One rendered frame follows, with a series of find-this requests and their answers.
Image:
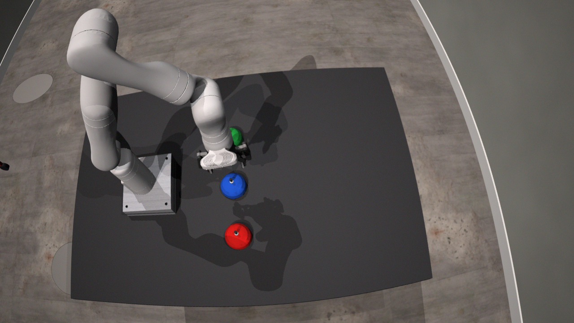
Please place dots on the green dome bell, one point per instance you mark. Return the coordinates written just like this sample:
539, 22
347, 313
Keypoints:
237, 136

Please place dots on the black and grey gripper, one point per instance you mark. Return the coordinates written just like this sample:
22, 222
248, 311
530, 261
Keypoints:
243, 153

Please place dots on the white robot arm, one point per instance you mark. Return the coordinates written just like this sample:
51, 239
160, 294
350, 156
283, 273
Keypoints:
92, 54

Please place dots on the red dome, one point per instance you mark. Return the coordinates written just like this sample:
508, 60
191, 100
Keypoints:
238, 236

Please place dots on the blue dome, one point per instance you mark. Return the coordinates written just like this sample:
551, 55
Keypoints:
233, 185

